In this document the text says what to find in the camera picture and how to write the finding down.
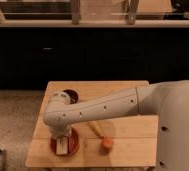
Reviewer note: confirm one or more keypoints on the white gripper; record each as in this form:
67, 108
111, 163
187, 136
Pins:
59, 137

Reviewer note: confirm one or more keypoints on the white block eraser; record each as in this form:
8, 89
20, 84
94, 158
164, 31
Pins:
62, 146

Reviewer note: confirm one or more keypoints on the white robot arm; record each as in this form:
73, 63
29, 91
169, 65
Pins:
168, 100

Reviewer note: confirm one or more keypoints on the red bowl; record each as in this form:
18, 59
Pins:
73, 144

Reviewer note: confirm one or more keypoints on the orange round toy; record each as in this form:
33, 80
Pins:
107, 143

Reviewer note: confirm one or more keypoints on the wooden table frame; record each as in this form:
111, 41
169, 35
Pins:
95, 13

